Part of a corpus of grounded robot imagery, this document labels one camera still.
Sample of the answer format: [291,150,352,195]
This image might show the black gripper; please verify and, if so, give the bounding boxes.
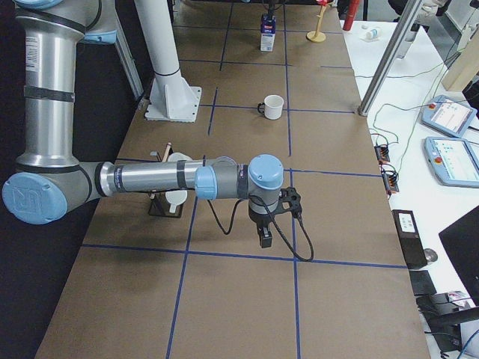
[248,197,279,248]

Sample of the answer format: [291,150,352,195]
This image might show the white mug with black handle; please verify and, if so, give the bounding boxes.
[257,94,284,120]

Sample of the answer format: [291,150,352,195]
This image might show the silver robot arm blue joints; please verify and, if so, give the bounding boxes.
[1,0,284,225]

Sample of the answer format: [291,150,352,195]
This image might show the milk carton blue top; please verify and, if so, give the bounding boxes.
[260,13,276,52]

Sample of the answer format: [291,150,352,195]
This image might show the white mug lower in rack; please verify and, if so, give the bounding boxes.
[165,190,188,214]

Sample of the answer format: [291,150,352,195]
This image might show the white mug in rack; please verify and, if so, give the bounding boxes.
[165,190,188,214]
[168,152,192,162]

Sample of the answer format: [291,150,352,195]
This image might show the white mug upper in rack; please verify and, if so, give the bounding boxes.
[168,152,192,162]

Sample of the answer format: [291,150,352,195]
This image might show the lower orange connector box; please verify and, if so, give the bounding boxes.
[381,169,400,195]

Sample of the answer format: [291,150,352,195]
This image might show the orange connector box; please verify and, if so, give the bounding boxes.
[381,169,400,195]
[374,144,390,165]

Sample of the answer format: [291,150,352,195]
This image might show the black box with white label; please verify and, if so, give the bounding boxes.
[391,209,427,269]

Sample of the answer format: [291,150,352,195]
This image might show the upper orange connector box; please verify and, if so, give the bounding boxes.
[374,144,390,165]

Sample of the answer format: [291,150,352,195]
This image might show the silver round knob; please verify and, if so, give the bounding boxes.
[424,248,439,264]

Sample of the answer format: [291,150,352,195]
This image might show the black monitor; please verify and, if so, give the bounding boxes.
[439,208,478,305]

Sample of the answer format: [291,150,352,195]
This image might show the lower teach pendant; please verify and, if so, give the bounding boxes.
[424,137,478,188]

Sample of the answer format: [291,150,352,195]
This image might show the teach pendant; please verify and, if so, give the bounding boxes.
[424,137,478,188]
[418,95,477,138]

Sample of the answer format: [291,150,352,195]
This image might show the wooden mug tree stand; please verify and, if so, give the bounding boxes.
[306,0,331,43]

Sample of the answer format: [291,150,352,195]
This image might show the upper teach pendant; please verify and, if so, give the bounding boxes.
[418,95,477,138]

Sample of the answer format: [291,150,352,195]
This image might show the white bottle lying on desk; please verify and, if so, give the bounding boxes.
[361,26,382,41]

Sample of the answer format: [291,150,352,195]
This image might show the red bottle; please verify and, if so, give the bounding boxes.
[342,0,361,31]

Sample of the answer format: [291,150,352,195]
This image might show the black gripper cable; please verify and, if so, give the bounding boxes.
[204,194,315,263]

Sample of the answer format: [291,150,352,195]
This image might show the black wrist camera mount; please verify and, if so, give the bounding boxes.
[276,187,302,220]

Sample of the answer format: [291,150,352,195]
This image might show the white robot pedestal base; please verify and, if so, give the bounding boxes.
[135,0,202,123]

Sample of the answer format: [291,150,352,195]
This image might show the aluminium frame post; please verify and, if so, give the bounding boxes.
[357,0,423,117]

